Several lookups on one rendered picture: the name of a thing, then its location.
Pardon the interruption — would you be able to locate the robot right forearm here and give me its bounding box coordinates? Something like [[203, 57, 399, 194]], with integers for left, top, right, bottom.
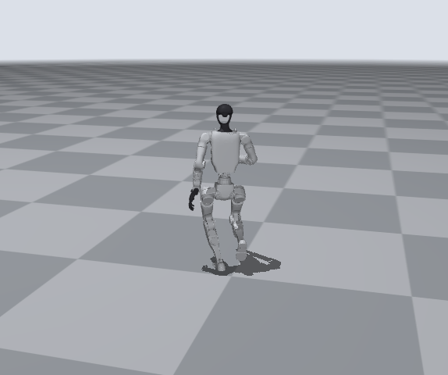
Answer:
[[238, 155, 248, 164]]

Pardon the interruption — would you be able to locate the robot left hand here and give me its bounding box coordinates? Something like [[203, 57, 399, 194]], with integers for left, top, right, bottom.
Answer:
[[189, 188, 199, 211]]

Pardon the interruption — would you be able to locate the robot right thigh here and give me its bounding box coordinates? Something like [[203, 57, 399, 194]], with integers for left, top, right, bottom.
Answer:
[[229, 185, 246, 226]]

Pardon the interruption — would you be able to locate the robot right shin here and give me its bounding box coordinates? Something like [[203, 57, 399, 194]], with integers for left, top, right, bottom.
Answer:
[[232, 215, 244, 244]]

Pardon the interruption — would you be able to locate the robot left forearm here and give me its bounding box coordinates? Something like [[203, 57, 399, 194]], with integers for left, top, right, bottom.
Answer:
[[192, 160, 203, 193]]

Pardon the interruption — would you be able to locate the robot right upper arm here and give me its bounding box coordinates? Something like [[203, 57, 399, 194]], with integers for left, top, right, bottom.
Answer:
[[239, 132, 258, 165]]

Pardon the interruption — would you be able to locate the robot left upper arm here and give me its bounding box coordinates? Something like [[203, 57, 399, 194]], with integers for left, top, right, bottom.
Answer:
[[195, 132, 212, 170]]

